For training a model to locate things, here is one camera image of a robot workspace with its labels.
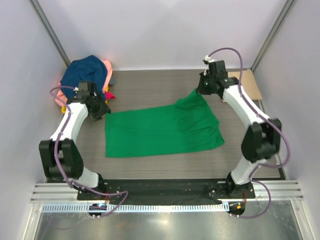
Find green t-shirt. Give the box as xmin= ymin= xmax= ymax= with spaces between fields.
xmin=105 ymin=90 xmax=225 ymax=158

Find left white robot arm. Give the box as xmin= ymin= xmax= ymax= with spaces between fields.
xmin=38 ymin=81 xmax=111 ymax=200

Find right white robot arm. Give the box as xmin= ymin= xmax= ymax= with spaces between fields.
xmin=196 ymin=56 xmax=282 ymax=198

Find magenta cloth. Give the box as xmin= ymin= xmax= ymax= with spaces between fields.
xmin=104 ymin=91 xmax=116 ymax=101

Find navy blue t-shirt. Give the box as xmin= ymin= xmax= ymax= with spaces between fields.
xmin=60 ymin=55 xmax=108 ymax=100

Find yellow plastic bin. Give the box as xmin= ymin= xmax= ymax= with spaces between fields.
xmin=61 ymin=85 xmax=110 ymax=114

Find folded beige t-shirt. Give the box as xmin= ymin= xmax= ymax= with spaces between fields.
xmin=219 ymin=69 xmax=263 ymax=103

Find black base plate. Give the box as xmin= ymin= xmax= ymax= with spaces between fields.
xmin=76 ymin=178 xmax=256 ymax=206

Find slotted cable duct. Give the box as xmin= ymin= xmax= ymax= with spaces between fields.
xmin=41 ymin=202 xmax=229 ymax=214

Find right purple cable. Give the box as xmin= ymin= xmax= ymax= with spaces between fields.
xmin=204 ymin=47 xmax=292 ymax=220

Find aluminium frame rail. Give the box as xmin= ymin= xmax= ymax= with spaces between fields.
xmin=30 ymin=180 xmax=303 ymax=204

